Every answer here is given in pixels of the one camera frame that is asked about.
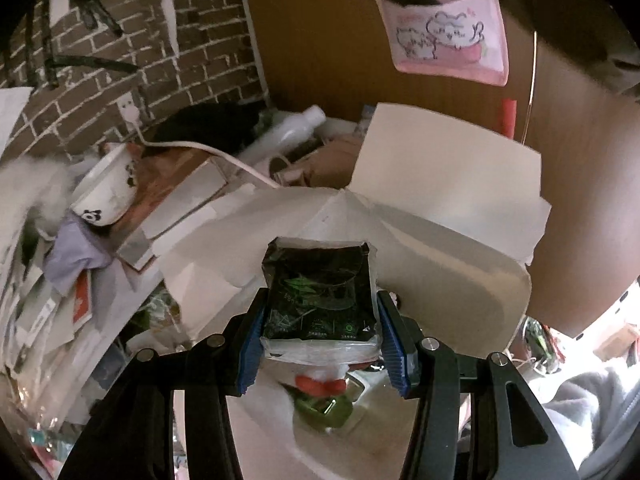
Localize purple cloth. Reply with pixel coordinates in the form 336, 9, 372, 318
44, 220, 113, 293

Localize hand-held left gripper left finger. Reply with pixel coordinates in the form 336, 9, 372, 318
59, 287, 268, 480

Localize person's grey sweater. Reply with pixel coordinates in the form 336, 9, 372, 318
537, 355, 640, 480

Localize brown flat box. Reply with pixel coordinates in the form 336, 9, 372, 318
115, 152, 236, 268

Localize pink cartoon cardboard box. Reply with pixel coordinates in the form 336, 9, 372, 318
160, 102, 553, 480

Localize black tape strips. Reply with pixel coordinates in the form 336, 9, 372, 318
27, 0, 138, 88

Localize pink hanging organizer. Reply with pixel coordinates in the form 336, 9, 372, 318
352, 0, 510, 86

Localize white plastic bottle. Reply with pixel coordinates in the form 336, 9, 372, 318
240, 105, 327, 163

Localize white plush hat red bow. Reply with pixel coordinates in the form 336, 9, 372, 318
280, 360, 351, 397

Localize white cable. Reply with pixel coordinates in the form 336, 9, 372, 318
132, 120, 281, 188

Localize dark green packet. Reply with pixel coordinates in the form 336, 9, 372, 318
260, 237, 383, 366

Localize stack of books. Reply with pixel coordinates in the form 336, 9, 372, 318
0, 230, 96, 376

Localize white paper sheet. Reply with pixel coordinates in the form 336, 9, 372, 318
0, 87, 33, 156

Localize white paper strip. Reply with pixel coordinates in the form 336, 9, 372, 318
161, 0, 180, 58

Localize white fluffy cloth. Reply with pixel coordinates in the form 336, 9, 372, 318
0, 155, 76, 238

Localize green shiny packet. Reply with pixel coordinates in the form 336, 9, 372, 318
292, 392, 356, 431

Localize panda print bowl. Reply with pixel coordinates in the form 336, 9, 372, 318
70, 145, 141, 226

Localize white wall charger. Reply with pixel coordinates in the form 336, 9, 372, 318
117, 92, 143, 123

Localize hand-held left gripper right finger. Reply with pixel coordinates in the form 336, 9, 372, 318
376, 290, 581, 480

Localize beige mug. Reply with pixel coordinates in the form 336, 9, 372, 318
270, 154, 307, 187

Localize brown paper bag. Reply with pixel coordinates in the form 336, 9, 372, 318
305, 135, 366, 191

